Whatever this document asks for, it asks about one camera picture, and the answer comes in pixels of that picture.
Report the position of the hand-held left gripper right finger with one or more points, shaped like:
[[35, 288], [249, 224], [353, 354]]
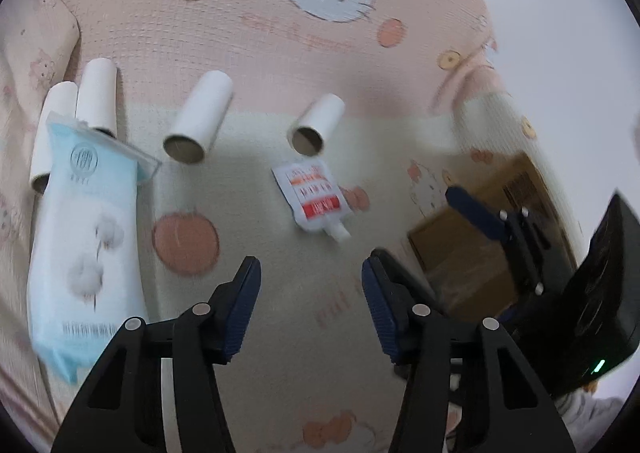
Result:
[[382, 308]]

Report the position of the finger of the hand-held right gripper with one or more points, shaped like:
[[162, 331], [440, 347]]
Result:
[[475, 213]]

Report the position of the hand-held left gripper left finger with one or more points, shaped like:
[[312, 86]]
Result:
[[242, 303]]

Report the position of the brown cardboard box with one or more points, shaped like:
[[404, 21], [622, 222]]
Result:
[[465, 258]]

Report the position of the light blue wipes packet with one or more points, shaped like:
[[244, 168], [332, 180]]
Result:
[[85, 233]]

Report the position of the person's right forearm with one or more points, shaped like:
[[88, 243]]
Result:
[[590, 408]]

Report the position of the white red label sachet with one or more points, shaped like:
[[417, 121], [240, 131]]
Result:
[[312, 198]]

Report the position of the white cardboard tube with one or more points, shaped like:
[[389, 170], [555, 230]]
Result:
[[52, 133], [97, 93], [320, 120], [200, 113]]

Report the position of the pink cartoon cat blanket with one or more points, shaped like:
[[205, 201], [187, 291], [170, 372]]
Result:
[[275, 58]]

